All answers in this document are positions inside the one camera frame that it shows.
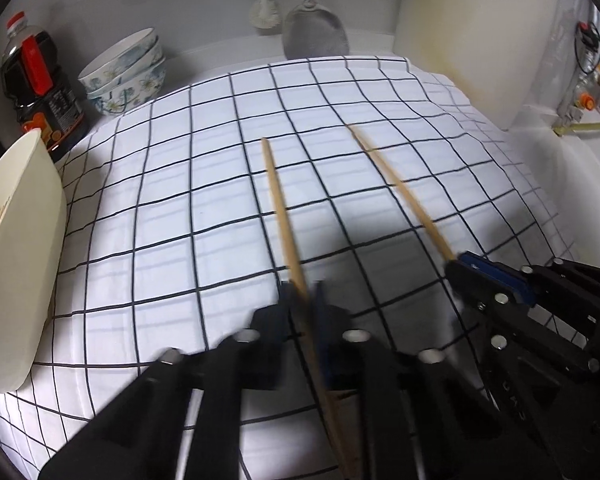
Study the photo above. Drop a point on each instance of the floral ceramic bowl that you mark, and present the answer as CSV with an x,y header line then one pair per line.
x,y
130,102
112,62
155,62

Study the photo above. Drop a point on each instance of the white round tray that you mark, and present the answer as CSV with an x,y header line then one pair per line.
x,y
20,260

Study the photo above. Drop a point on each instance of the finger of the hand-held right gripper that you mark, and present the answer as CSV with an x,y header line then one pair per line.
x,y
510,280
480,290

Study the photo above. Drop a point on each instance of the white checked cloth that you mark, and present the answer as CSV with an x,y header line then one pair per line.
x,y
180,210

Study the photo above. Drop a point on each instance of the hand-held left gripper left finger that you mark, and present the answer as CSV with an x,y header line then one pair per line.
x,y
292,305

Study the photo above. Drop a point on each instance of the white cutting board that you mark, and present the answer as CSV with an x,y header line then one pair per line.
x,y
470,35

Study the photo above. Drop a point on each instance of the wooden chopstick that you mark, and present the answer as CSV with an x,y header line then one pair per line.
x,y
282,220
405,192

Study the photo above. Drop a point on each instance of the metal spatula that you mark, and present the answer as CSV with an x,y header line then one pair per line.
x,y
315,35

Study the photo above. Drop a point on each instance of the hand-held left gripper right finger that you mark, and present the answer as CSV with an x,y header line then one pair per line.
x,y
326,340

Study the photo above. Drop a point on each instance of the gas valve orange knob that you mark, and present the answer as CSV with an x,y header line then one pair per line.
x,y
587,101

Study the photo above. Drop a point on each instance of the dark soy sauce bottle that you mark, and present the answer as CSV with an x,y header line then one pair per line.
x,y
40,100

